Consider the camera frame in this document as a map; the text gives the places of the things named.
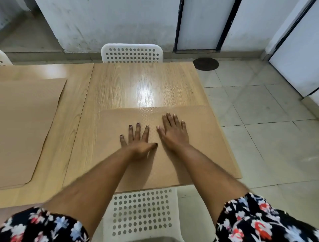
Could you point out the person's right hand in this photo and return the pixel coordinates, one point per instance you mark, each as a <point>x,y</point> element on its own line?
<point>174,137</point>

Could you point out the beige textured placemat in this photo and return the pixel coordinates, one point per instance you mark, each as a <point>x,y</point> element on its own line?
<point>25,124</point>
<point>199,154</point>

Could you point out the person's right forearm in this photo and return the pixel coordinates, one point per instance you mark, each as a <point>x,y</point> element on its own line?
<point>211,179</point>

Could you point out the dark round floor drain cover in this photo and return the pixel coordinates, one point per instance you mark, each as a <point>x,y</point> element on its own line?
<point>205,64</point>

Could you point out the white door with metal latch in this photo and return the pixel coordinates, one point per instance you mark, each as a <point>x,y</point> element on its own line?
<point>204,25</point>

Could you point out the white perforated plastic chair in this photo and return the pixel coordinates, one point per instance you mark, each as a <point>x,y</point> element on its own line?
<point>142,214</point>
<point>5,59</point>
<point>132,53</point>

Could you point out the person's left hand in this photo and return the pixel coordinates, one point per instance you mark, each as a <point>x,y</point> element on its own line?
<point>138,147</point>

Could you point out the wooden table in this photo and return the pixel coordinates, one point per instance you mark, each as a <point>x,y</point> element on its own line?
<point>149,84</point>

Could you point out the person's left forearm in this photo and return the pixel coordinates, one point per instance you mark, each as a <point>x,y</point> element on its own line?
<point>94,189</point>

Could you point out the black floral garment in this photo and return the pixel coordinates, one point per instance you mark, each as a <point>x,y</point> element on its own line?
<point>261,224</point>

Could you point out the white door black frame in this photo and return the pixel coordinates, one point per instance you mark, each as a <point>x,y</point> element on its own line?
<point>299,62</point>

